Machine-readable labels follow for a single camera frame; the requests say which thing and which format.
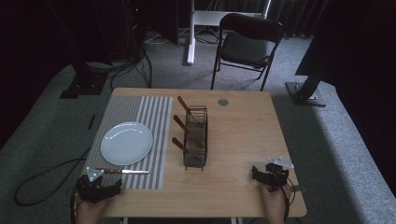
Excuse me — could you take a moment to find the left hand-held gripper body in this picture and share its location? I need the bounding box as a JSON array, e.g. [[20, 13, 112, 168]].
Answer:
[[76, 166, 114, 205]]

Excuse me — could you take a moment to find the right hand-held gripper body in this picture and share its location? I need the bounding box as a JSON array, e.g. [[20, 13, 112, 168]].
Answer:
[[264, 156, 295, 193]]

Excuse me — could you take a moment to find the person's left hand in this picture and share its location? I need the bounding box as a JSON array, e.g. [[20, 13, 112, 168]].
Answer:
[[74, 191, 117, 224]]

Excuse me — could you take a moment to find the person's right hand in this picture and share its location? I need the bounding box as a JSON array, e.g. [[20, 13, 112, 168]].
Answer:
[[260, 182, 294, 224]]

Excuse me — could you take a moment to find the pale blue round plate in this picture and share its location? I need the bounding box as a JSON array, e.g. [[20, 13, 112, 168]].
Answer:
[[100, 120, 154, 167]]

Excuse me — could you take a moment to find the grey striped placemat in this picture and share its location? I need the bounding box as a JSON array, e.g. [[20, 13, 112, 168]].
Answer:
[[81, 95, 174, 190]]

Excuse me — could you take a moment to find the black stand with metal base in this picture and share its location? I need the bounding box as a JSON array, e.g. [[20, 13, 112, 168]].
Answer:
[[285, 63, 328, 108]]

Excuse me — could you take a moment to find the black folding chair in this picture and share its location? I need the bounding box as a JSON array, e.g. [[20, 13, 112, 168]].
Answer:
[[210, 12, 285, 92]]

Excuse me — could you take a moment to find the wooden-handled table knife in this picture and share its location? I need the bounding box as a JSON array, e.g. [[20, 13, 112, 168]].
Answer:
[[94, 167, 152, 175]]

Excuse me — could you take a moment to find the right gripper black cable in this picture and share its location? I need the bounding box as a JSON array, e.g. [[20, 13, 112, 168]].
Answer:
[[272, 172, 297, 224]]

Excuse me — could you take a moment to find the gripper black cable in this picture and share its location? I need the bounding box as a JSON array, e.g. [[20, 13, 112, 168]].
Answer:
[[272, 172, 297, 224], [69, 185, 82, 224]]

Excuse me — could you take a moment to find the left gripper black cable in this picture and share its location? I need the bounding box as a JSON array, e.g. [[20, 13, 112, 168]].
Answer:
[[69, 185, 82, 224]]

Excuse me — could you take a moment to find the long black floor cable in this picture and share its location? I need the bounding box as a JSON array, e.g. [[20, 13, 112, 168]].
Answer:
[[13, 146, 92, 207]]

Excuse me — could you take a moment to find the black wire cutlery rack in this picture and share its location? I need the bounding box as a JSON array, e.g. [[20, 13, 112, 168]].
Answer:
[[182, 105, 209, 172]]

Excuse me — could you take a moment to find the wooden-handled cutlery piece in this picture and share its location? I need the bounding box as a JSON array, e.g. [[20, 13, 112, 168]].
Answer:
[[177, 95, 202, 127], [173, 114, 205, 147], [171, 136, 200, 162]]

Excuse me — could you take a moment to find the black stand with base plate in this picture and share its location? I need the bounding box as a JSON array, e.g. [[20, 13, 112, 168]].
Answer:
[[46, 0, 109, 100]]

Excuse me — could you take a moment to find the bundle of black floor cables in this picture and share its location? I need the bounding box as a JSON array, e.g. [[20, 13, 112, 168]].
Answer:
[[90, 31, 154, 91]]

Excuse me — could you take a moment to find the white desk frame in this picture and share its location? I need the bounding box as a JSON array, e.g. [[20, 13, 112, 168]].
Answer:
[[185, 0, 273, 66]]

